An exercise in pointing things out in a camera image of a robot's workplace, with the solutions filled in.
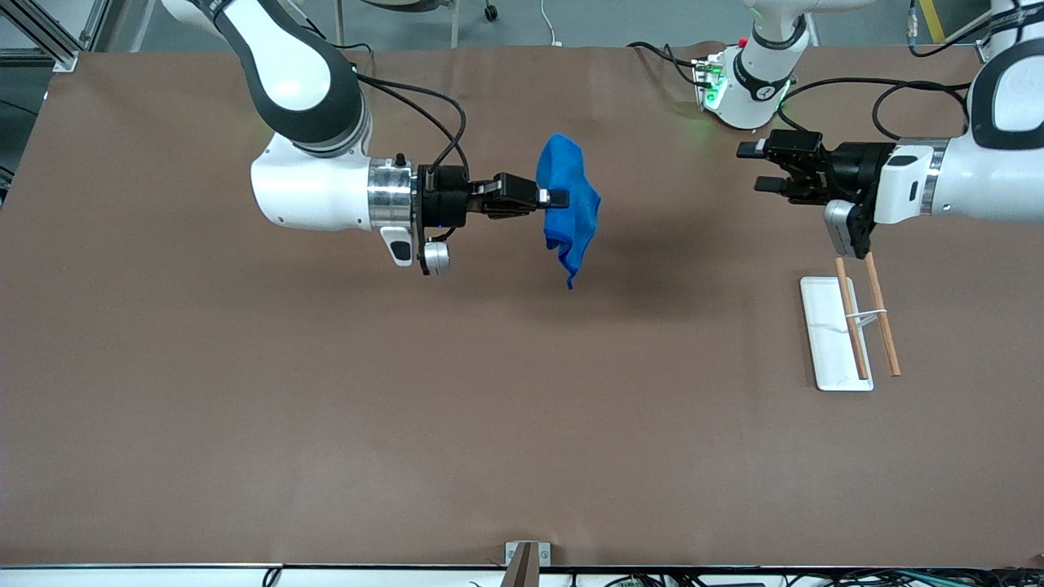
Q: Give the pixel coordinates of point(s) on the aluminium frame profile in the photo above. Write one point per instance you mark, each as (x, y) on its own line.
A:
(49, 41)
(984, 45)

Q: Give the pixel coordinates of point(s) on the office chair base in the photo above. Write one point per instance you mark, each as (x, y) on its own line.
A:
(453, 20)

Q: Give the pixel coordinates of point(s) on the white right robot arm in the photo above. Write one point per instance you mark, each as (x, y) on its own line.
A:
(302, 81)

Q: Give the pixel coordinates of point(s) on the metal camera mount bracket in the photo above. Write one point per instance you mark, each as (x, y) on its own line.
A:
(526, 562)

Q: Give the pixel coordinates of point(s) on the white towel rack base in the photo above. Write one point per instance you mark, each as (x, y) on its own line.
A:
(828, 342)

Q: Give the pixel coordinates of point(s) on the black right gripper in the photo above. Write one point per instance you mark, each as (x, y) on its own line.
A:
(444, 200)

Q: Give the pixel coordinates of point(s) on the blue microfibre towel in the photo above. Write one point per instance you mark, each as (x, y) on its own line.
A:
(571, 196)

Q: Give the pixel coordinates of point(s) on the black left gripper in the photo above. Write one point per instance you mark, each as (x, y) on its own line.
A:
(858, 169)

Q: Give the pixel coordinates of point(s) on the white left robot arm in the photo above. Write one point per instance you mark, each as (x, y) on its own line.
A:
(979, 179)

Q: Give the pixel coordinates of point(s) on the brown table cover sheet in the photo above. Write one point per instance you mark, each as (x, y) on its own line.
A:
(522, 408)

